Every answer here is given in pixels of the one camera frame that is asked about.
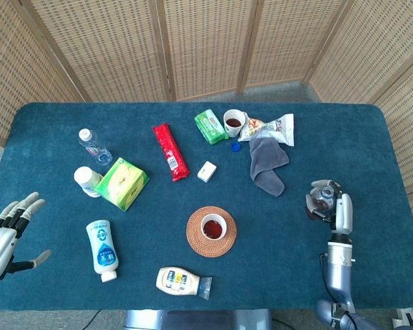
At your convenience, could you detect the red snack package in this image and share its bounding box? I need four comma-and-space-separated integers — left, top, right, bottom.
152, 123, 191, 183

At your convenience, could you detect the white object on floor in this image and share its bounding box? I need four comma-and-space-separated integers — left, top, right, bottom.
392, 307, 413, 330

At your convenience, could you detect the green yellow tissue pack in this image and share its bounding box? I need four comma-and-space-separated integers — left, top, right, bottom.
94, 157, 150, 212

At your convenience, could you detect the small bottle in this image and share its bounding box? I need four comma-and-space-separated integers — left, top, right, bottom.
308, 185, 335, 212

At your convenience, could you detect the round woven rattan coaster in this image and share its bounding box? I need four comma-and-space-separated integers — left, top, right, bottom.
186, 206, 237, 258

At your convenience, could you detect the blue carpet table cover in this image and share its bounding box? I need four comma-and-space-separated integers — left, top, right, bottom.
0, 102, 413, 312

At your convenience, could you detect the grey microfibre cloth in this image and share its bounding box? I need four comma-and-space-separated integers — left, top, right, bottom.
249, 136, 290, 197

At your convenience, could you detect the leaf print paper cup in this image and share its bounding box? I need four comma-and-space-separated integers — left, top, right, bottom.
223, 109, 246, 138

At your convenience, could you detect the clear plastic water bottle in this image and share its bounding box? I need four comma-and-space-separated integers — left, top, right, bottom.
78, 128, 114, 167

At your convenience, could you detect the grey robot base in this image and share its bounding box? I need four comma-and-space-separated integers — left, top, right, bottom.
123, 309, 273, 330

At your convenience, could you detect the small white cardboard box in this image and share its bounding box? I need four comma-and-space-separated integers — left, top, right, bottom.
197, 160, 218, 183

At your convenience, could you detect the green wet wipes pack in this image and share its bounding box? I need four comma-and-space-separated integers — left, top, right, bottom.
193, 109, 229, 146

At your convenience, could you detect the woven rattan folding screen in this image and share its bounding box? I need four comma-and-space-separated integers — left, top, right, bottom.
0, 0, 413, 262

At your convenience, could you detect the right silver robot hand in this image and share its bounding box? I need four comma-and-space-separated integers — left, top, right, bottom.
305, 178, 354, 235

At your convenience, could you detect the white peanut snack bag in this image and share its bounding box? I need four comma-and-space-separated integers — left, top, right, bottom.
237, 111, 295, 148

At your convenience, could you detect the white blue squeeze bottle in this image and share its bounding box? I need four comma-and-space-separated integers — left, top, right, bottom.
85, 219, 120, 283

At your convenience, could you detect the black floor cable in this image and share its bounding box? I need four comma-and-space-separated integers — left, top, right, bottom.
78, 309, 103, 330

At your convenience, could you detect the white cup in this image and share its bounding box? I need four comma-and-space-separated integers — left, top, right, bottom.
200, 212, 227, 241

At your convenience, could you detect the Hellmann's mayonnaise squeeze bottle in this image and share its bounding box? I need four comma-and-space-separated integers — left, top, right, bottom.
156, 267, 213, 301

